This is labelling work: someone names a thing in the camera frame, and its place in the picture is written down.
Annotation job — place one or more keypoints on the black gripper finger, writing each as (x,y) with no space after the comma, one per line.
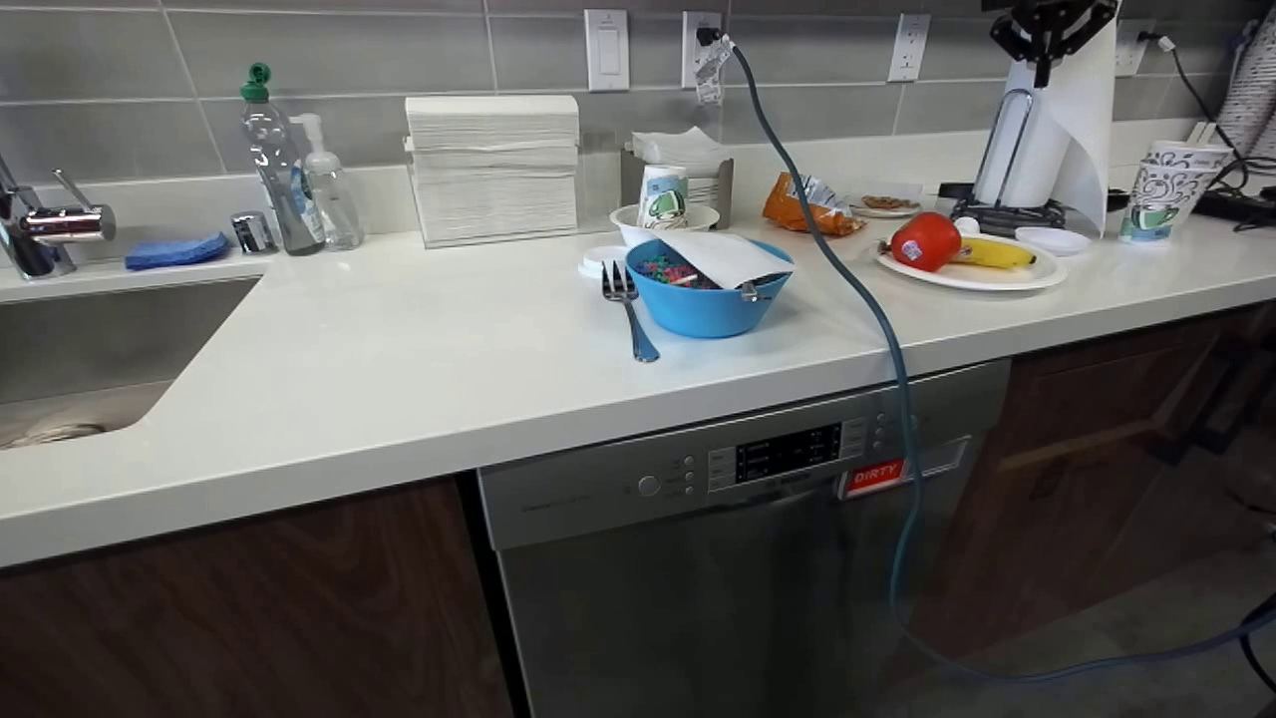
(1075,23)
(1022,30)

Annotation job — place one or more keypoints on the white paper towel roll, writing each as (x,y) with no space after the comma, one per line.
(1030,144)

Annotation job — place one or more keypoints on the metal paper towel holder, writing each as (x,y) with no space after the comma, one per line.
(1011,216)

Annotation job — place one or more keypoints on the small white creamer cup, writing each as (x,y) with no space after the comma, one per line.
(967,227)

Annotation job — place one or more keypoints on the small printed paper cup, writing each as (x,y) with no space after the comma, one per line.
(662,199)

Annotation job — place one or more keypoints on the white outlet plate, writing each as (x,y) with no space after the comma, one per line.
(912,51)
(694,67)

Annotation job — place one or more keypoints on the brown cookie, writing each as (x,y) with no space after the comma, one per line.
(885,205)

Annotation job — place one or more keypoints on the yellow banana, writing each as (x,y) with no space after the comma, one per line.
(997,252)

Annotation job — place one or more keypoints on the red apple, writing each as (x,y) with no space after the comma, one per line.
(926,243)

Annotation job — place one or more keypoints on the black power adapter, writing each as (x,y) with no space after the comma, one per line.
(1239,205)

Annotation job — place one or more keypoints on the white round plate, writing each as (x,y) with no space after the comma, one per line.
(983,279)

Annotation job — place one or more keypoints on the orange snack bag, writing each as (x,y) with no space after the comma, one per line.
(799,208)

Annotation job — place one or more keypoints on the black power plug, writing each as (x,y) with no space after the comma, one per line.
(710,39)

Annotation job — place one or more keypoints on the white napkin stack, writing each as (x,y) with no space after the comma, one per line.
(675,144)

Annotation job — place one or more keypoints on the white paper slip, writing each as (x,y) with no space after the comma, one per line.
(729,256)

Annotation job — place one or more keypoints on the blue bowl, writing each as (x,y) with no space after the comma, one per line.
(699,313)

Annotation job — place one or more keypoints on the dark wood cabinet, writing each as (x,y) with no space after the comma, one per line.
(1088,463)
(242,623)

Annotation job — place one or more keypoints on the small white bowl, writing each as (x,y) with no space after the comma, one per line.
(622,227)

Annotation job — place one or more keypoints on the stainless steel dishwasher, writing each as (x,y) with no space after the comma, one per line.
(690,600)

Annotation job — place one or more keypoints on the clear soap pump bottle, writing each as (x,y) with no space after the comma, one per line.
(335,201)

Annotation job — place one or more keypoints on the clear bottle with green cap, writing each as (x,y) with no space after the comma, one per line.
(279,174)

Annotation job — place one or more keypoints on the small chrome fixture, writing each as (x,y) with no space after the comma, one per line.
(252,232)

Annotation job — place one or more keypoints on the blue sponge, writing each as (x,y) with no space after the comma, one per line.
(179,251)

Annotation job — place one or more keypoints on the chrome faucet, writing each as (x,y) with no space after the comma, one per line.
(61,227)

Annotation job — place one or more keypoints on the kitchen sink basin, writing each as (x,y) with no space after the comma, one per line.
(93,360)

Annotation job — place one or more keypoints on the white switch plate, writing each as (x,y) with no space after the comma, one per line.
(602,51)

